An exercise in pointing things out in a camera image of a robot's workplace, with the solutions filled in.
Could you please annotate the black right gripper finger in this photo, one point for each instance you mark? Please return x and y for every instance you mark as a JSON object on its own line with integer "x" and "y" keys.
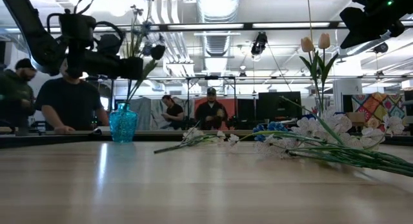
{"x": 358, "y": 36}
{"x": 355, "y": 19}

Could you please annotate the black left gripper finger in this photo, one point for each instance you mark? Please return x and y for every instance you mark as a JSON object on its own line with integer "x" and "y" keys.
{"x": 132, "y": 69}

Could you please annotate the blue artificial flower bunch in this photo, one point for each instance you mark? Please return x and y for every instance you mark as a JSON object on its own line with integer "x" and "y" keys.
{"x": 276, "y": 126}
{"x": 133, "y": 46}

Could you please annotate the peach artificial tulip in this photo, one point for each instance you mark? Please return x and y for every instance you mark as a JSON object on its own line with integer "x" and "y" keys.
{"x": 324, "y": 41}
{"x": 307, "y": 44}

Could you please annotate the white artificial flower bunch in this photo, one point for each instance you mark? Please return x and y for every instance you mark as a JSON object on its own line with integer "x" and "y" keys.
{"x": 193, "y": 133}
{"x": 355, "y": 157}

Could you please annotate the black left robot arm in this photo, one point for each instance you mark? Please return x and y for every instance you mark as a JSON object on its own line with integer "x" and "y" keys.
{"x": 29, "y": 27}

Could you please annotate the blue glass vase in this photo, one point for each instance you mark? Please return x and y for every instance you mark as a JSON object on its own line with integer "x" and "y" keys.
{"x": 123, "y": 124}

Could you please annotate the clear glass vase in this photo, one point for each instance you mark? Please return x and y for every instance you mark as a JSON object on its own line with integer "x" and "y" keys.
{"x": 327, "y": 103}

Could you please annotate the grey patterned curtain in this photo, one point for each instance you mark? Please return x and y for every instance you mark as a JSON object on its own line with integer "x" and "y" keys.
{"x": 145, "y": 111}

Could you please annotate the person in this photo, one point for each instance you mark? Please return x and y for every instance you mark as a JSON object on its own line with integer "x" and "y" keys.
{"x": 209, "y": 112}
{"x": 16, "y": 88}
{"x": 174, "y": 112}
{"x": 71, "y": 101}

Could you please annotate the colourful patchwork quilt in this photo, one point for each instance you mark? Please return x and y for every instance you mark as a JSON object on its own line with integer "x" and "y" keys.
{"x": 380, "y": 104}

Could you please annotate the cardboard box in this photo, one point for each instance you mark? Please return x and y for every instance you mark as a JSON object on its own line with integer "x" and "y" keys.
{"x": 355, "y": 117}

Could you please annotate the large black monitor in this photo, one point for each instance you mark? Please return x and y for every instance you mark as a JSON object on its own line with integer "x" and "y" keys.
{"x": 279, "y": 106}

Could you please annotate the orange backdrop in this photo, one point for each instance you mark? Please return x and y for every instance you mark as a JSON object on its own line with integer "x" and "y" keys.
{"x": 230, "y": 107}

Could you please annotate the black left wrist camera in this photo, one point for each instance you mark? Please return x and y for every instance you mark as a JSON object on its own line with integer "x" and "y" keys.
{"x": 77, "y": 25}

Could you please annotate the grey rail bracket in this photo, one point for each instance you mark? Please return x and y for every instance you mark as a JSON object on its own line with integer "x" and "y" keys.
{"x": 96, "y": 132}

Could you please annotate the black metal frame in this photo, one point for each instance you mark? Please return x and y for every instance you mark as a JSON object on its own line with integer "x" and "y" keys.
{"x": 211, "y": 77}

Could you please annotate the silver ventilation duct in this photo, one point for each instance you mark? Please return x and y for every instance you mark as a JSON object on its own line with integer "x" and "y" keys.
{"x": 217, "y": 40}

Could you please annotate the black long table edge rail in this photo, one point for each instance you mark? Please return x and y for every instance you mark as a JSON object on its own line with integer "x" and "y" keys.
{"x": 48, "y": 140}

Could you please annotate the black overhead camera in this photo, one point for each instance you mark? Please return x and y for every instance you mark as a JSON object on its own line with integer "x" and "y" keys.
{"x": 259, "y": 44}

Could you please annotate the black overhead frame beam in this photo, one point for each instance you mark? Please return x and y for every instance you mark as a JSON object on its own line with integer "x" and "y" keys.
{"x": 246, "y": 25}

